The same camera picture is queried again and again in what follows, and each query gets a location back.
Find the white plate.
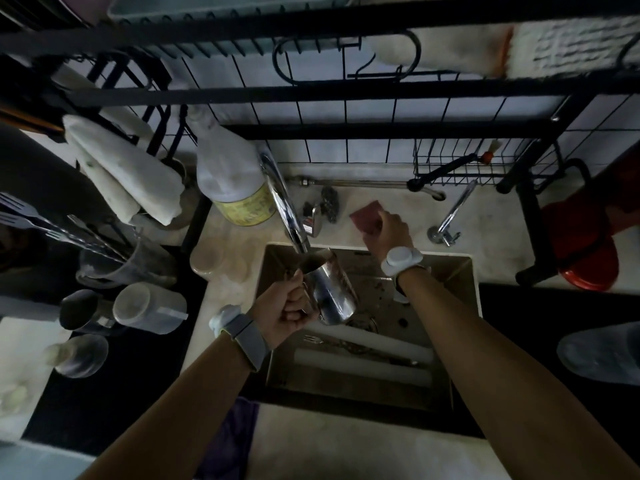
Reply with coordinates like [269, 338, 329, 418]
[305, 320, 435, 365]

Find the white plastic cup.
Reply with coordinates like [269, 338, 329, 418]
[112, 282, 189, 336]

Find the dark steel scourer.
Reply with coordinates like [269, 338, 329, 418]
[320, 187, 341, 224]

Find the silver fork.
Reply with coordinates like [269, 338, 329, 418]
[0, 192, 128, 260]
[0, 211, 126, 263]

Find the purple clothing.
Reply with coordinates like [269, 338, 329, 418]
[194, 396, 261, 480]

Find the small fork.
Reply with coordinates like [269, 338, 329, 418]
[303, 334, 371, 355]

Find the steel kitchen sink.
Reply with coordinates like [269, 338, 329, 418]
[264, 243, 482, 413]

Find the clear glass bowl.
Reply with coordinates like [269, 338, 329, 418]
[556, 322, 640, 387]

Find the white textured cloth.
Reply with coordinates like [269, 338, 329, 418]
[506, 16, 640, 80]

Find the white cloth with orange stripe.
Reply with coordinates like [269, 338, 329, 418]
[367, 26, 514, 79]

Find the stainless steel mug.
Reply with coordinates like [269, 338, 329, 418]
[285, 247, 359, 326]

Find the red scrubbing sponge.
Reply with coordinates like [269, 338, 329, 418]
[349, 200, 385, 235]

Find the person's right hand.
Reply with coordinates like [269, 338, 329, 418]
[362, 211, 415, 264]

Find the folded white cloth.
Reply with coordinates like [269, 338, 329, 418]
[62, 114, 186, 227]

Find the person's right forearm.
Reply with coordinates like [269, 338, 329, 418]
[397, 267, 640, 480]

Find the white wrist tracker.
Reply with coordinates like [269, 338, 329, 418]
[380, 246, 430, 297]

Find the person's left forearm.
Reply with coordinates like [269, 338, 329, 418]
[77, 334, 253, 480]

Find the chrome sink faucet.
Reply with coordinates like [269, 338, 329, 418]
[258, 151, 323, 255]

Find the grey band wrist tracker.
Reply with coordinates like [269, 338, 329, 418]
[208, 304, 271, 372]

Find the clear utensil holder cup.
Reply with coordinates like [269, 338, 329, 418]
[76, 234, 178, 290]

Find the black over-sink dish rack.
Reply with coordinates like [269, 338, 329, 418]
[0, 0, 640, 288]

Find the small chrome tap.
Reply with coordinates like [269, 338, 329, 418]
[427, 179, 479, 247]

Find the black handled brush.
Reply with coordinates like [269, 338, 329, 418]
[406, 139, 503, 193]

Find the person's left hand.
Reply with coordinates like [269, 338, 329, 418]
[248, 270, 319, 351]

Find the wooden utensil handle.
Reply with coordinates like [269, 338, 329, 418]
[0, 101, 66, 136]

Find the white dish soap bottle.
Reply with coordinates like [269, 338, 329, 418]
[186, 106, 279, 228]

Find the black wire basket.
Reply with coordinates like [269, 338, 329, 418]
[413, 138, 563, 188]

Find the clear drinking glass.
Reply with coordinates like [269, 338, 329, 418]
[44, 334, 109, 379]

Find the metal water pipe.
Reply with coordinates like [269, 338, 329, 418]
[286, 175, 447, 202]

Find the dark mug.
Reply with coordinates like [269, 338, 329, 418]
[59, 289, 121, 336]

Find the red cooking pot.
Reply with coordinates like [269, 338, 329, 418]
[540, 140, 640, 292]

